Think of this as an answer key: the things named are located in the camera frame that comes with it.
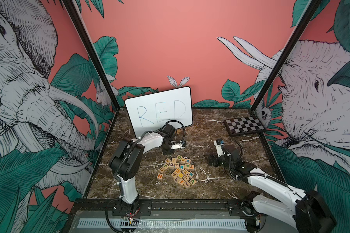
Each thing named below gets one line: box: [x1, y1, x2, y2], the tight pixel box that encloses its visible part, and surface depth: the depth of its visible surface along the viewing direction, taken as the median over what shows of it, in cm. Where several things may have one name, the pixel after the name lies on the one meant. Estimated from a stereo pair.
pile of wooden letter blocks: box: [156, 154, 197, 189], surface depth 86 cm
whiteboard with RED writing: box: [124, 85, 193, 138], surface depth 91 cm
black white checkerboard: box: [223, 116, 266, 137], surface depth 109 cm
